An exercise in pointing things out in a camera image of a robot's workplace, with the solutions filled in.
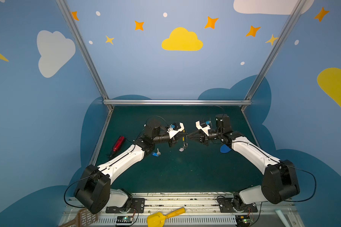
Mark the key with white tag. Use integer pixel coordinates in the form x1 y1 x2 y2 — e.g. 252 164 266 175
179 146 187 152

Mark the metal key organizer ring yellow tab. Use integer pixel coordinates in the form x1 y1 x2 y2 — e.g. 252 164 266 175
182 136 188 147

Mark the key with blue tag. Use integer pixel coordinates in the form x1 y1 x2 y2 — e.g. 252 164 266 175
152 149 161 157

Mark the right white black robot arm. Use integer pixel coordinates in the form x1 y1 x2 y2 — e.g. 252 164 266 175
188 114 300 211

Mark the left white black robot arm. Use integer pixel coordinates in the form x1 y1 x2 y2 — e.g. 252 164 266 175
74 120 187 214

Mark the blue guitar pick piece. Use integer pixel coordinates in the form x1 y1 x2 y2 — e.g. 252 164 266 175
220 144 232 154

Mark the red black tool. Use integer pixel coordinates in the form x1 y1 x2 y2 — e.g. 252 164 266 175
112 136 126 153

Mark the yellow toy shovel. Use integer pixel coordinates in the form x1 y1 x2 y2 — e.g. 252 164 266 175
147 207 186 227

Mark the right controller board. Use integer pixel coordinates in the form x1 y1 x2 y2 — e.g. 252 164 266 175
235 216 251 227

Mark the controller board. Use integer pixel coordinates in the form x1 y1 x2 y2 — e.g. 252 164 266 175
115 216 134 226
235 216 251 227

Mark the left controller board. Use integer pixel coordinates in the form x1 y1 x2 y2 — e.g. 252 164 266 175
115 216 134 226

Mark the pale green tube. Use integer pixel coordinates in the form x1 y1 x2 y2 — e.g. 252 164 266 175
275 209 290 227

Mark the brown slotted spatula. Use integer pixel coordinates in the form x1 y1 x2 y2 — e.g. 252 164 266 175
59 208 99 227

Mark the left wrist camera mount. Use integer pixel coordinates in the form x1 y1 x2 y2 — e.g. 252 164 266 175
167 122 185 139

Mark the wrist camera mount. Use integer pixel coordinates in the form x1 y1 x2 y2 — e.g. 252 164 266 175
167 122 185 139
196 120 211 136

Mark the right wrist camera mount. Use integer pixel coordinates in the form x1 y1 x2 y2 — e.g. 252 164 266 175
196 120 211 136

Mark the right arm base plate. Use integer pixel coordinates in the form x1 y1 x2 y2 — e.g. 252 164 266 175
216 196 258 213

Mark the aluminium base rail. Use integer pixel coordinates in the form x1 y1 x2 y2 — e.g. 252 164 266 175
59 192 304 227

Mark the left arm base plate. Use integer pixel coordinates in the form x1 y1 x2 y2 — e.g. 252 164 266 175
105 198 145 214

